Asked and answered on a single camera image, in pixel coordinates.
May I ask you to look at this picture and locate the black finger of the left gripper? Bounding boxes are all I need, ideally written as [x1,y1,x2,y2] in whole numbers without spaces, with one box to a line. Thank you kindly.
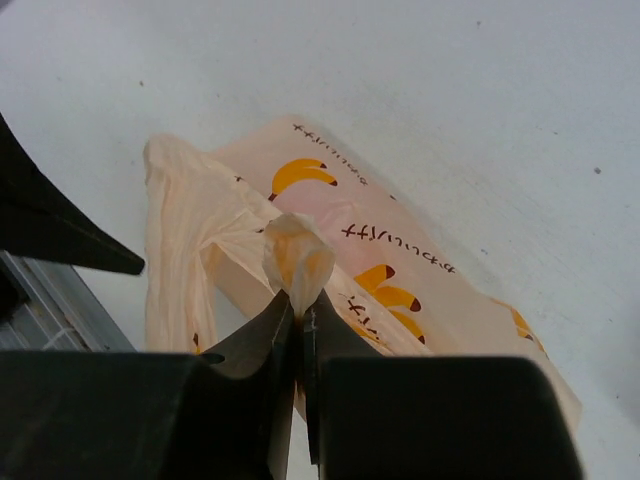
[1,121,145,275]

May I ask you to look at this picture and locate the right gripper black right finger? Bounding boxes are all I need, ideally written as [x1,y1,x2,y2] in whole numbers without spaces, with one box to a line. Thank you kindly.
[301,294,583,479]

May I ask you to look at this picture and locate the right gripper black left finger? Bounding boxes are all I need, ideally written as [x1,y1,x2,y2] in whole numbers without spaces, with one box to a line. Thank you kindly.
[1,293,294,479]

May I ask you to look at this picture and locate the orange plastic banana-print bag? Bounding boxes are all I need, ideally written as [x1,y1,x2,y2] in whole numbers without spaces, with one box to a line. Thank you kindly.
[143,116,582,429]

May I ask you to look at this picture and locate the aluminium rail frame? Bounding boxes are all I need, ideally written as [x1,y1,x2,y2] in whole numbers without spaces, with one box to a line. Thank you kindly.
[1,252,134,352]

